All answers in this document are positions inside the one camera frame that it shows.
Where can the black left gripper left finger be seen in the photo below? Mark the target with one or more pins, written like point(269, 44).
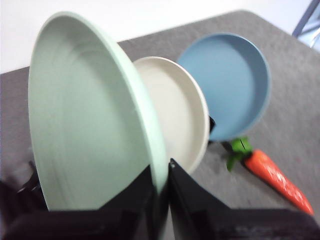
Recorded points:
point(112, 222)

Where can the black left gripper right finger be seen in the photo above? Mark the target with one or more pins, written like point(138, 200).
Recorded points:
point(225, 222)

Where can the orange toy carrot green leaves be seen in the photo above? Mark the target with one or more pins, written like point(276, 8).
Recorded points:
point(275, 177)

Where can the green plate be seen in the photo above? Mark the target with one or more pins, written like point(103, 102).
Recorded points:
point(87, 120)

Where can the black plate rack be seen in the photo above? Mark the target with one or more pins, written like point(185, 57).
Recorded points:
point(15, 195)

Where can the beige plate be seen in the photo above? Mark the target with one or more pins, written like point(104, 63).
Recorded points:
point(175, 112)

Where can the blue plate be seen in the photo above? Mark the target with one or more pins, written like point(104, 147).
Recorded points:
point(225, 82)

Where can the grey-blue metal frame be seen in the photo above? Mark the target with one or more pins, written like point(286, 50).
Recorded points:
point(303, 22)

